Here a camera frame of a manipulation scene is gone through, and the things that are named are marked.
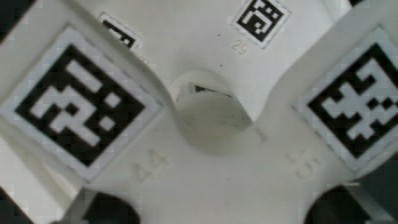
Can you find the white cylindrical table leg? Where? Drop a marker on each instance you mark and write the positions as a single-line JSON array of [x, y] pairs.
[[210, 109]]

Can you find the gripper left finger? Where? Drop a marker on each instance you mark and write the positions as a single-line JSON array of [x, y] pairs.
[[98, 208]]

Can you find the white round table top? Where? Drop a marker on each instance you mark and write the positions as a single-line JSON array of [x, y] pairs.
[[235, 37]]

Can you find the white cross-shaped table base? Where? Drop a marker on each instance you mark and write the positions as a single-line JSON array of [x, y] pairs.
[[96, 137]]

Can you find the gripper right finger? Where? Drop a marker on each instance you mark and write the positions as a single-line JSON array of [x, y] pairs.
[[346, 207]]

